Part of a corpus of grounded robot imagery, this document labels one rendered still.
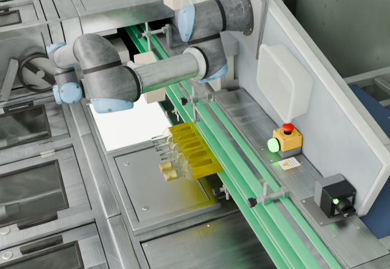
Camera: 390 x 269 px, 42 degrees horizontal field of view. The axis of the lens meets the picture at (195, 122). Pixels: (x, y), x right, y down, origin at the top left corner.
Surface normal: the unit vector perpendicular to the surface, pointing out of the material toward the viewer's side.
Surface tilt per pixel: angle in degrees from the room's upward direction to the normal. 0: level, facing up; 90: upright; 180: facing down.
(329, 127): 0
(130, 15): 90
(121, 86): 116
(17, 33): 90
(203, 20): 88
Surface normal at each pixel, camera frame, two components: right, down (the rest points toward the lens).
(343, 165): -0.94, 0.25
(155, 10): 0.35, 0.53
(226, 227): -0.06, -0.81
